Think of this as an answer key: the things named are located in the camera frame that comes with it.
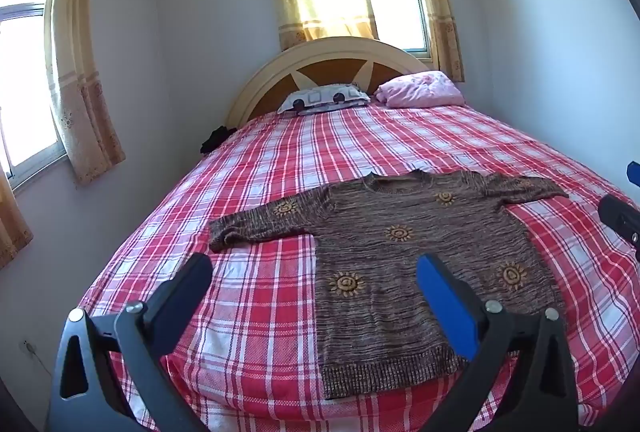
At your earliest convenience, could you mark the white patterned pillow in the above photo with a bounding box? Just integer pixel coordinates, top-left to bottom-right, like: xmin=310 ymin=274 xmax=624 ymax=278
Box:
xmin=276 ymin=82 xmax=372 ymax=117

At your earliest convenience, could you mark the side wall window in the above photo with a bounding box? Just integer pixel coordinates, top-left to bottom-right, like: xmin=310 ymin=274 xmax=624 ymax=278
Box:
xmin=0 ymin=0 xmax=68 ymax=195

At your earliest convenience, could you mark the brown knit sun-pattern sweater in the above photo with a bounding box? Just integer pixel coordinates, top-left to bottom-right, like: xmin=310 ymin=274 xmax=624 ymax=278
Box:
xmin=207 ymin=170 xmax=571 ymax=400

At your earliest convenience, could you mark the pink pillow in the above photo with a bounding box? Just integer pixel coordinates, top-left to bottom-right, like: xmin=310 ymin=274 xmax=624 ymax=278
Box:
xmin=375 ymin=70 xmax=467 ymax=109

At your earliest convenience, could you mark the red plaid bedspread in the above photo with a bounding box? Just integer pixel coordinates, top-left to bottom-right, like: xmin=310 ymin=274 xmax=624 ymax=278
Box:
xmin=77 ymin=104 xmax=640 ymax=432

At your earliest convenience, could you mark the cream and brown headboard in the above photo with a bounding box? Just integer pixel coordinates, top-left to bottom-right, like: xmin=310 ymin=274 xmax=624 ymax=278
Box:
xmin=225 ymin=36 xmax=441 ymax=129

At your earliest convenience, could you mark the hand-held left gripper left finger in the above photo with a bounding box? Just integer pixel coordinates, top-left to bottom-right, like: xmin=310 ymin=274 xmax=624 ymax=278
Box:
xmin=47 ymin=253 xmax=214 ymax=432

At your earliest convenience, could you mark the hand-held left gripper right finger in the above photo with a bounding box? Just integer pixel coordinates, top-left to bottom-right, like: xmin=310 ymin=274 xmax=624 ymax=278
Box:
xmin=416 ymin=253 xmax=593 ymax=432

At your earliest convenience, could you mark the dark cloth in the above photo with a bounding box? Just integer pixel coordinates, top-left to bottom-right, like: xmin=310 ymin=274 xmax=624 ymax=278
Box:
xmin=200 ymin=126 xmax=238 ymax=156

